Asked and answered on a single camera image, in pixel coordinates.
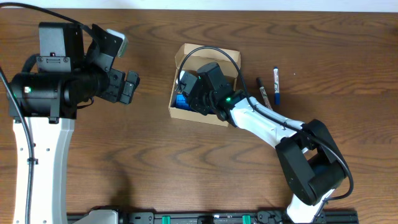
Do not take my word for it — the blue plastic block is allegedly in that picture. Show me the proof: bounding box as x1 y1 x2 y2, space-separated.
175 94 192 111

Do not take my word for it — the black whiteboard marker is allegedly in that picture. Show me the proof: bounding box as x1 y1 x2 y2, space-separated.
256 77 272 110

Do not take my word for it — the blue whiteboard marker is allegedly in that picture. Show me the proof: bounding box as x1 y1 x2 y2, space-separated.
273 67 280 105

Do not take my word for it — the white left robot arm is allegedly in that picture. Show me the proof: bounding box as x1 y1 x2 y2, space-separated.
7 22 139 223

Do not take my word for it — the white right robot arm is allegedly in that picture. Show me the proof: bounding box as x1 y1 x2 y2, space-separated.
176 62 350 223

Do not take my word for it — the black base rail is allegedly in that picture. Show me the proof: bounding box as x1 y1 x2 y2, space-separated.
67 205 359 224

